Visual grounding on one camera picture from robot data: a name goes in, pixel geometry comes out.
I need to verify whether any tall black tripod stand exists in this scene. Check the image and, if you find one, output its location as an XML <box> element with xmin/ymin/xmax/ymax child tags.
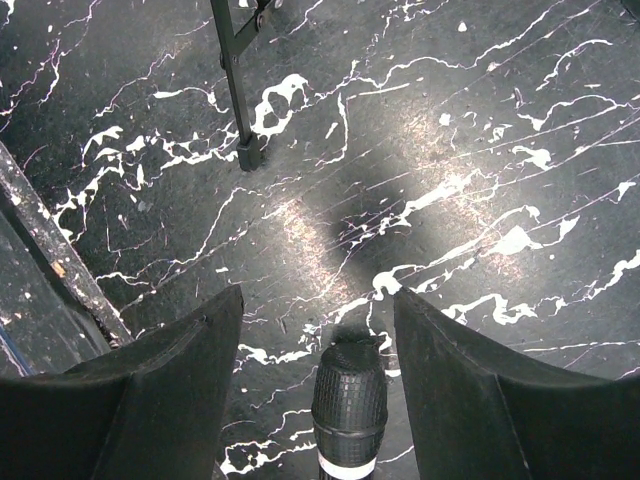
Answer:
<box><xmin>210</xmin><ymin>0</ymin><xmax>283</xmax><ymax>172</ymax></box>

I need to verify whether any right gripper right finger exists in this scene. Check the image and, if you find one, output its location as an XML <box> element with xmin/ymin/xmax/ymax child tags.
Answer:
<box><xmin>394</xmin><ymin>289</ymin><xmax>639</xmax><ymax>479</ymax></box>

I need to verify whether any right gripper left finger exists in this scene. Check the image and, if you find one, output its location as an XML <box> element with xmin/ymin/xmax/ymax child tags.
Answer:
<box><xmin>1</xmin><ymin>286</ymin><xmax>244</xmax><ymax>479</ymax></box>

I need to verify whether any matte black microphone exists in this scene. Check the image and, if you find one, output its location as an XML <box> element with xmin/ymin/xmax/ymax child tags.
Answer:
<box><xmin>311</xmin><ymin>342</ymin><xmax>388</xmax><ymax>480</ymax></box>

